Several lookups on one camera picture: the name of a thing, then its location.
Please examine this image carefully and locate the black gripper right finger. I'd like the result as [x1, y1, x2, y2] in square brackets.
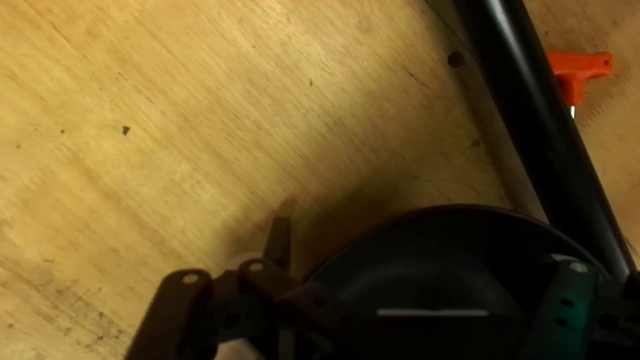
[517, 261, 640, 360]

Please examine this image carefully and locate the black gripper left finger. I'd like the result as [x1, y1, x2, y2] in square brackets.
[123, 216, 334, 360]

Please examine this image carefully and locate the black bowl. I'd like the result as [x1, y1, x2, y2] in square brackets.
[300, 206, 611, 360]

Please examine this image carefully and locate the black pole with clamp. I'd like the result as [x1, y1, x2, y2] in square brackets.
[454, 0, 636, 283]

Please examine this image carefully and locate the orange handled hex key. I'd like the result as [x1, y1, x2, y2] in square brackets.
[546, 53, 614, 117]

